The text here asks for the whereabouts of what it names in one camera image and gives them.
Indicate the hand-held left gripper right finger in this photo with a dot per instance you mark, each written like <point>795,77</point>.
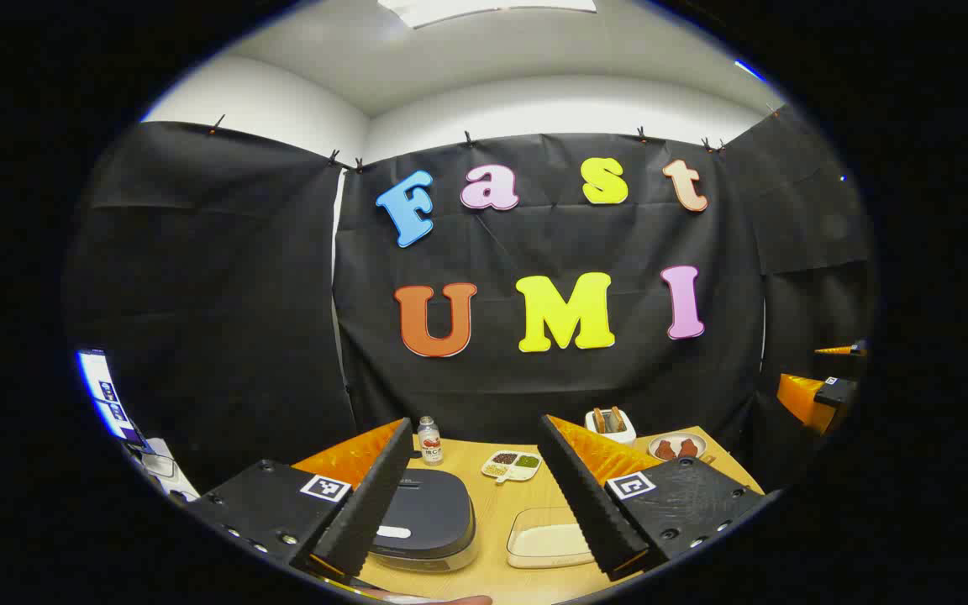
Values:
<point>585,504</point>

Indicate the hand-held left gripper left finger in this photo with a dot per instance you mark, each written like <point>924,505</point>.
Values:
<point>370,504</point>

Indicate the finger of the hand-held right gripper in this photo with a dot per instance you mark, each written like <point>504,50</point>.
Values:
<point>841,349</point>
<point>799,399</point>

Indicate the clear rice container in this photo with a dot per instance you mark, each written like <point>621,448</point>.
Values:
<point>547,542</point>

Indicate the dark grey rice cooker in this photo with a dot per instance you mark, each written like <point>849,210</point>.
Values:
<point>434,512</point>

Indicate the white toaster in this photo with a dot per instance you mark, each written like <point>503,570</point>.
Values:
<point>614,435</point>

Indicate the small clear drink bottle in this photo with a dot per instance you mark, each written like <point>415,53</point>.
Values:
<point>429,445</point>

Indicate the white divided bean dish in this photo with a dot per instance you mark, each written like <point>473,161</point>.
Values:
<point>511,465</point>

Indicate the toast slice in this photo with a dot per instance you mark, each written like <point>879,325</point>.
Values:
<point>617,419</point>
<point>598,420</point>

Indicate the brown meat piece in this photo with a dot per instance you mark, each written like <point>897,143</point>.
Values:
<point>687,448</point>
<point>663,450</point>

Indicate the white round plate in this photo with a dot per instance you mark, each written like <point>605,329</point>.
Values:
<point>677,441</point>

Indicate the white side desk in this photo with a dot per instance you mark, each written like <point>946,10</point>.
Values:
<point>166,470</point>

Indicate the black backdrop cloth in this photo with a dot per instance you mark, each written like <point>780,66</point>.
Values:
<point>240,294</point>

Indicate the computer monitor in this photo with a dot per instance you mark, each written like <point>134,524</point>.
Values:
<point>106,395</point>

